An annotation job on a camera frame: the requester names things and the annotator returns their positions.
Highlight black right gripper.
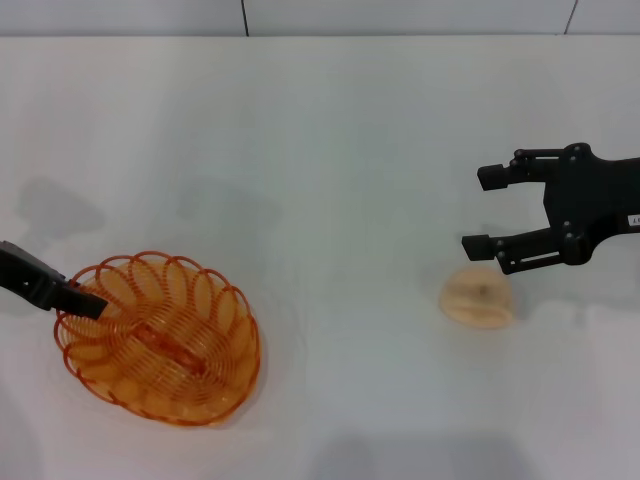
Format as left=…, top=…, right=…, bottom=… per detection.
left=460, top=142, right=640, bottom=277

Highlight orange woven plastic basket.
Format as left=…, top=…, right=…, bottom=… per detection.
left=53, top=250, right=262, bottom=429

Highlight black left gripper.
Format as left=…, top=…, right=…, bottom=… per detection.
left=0, top=240, right=109, bottom=322

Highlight pale round bread bun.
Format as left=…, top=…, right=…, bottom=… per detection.
left=438, top=266, right=514, bottom=331

